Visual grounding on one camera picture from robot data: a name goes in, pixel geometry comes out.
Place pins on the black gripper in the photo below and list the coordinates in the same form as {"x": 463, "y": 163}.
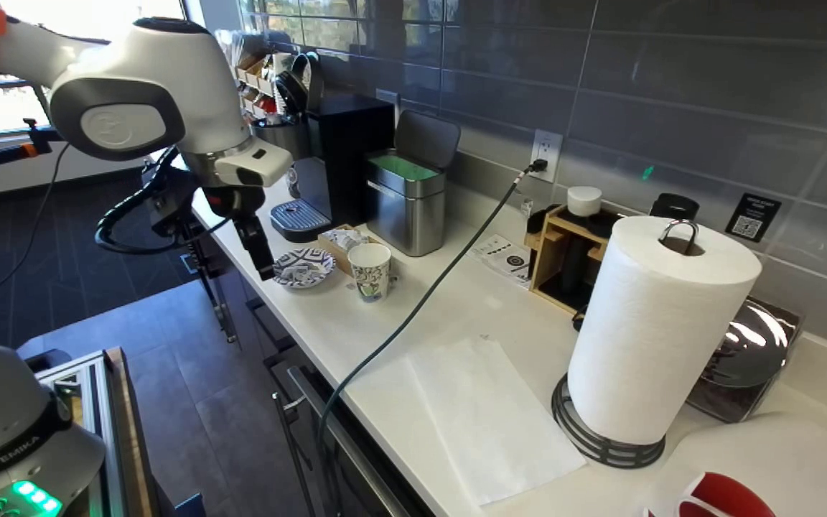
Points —
{"x": 235, "y": 199}

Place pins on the white patterned paper cup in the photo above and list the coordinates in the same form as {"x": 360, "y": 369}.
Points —
{"x": 372, "y": 273}

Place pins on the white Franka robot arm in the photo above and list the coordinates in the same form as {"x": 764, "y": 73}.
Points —
{"x": 150, "y": 66}

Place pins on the blue white patterned bowl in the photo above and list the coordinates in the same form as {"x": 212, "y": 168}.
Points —
{"x": 305, "y": 271}

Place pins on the black coffee machine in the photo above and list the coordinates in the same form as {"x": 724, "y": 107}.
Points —
{"x": 351, "y": 153}

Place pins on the stainless steel lidded container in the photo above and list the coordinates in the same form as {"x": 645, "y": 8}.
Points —
{"x": 408, "y": 217}

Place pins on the small printed pamphlet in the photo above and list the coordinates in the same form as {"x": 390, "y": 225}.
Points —
{"x": 507, "y": 260}

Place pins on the black bar with orange clamps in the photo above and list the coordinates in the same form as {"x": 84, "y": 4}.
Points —
{"x": 14, "y": 150}

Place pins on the white paper sheet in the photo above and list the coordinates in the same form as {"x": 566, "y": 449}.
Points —
{"x": 500, "y": 419}

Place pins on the wooden countertop organizer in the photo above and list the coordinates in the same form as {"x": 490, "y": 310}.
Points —
{"x": 559, "y": 252}

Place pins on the white lidded jar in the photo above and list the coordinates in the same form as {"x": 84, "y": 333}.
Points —
{"x": 585, "y": 202}

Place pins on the black paper towel holder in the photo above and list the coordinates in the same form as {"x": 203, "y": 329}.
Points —
{"x": 605, "y": 449}

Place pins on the white paper towel roll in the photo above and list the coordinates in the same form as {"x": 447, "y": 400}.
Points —
{"x": 652, "y": 333}

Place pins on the black QR code sign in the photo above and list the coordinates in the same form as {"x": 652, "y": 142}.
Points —
{"x": 753, "y": 217}

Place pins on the red white object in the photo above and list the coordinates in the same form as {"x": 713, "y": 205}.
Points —
{"x": 724, "y": 498}

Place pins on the aluminium wood frame platform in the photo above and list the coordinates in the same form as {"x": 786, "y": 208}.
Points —
{"x": 100, "y": 419}

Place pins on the white wall outlet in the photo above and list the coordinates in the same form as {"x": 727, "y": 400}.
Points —
{"x": 548, "y": 145}

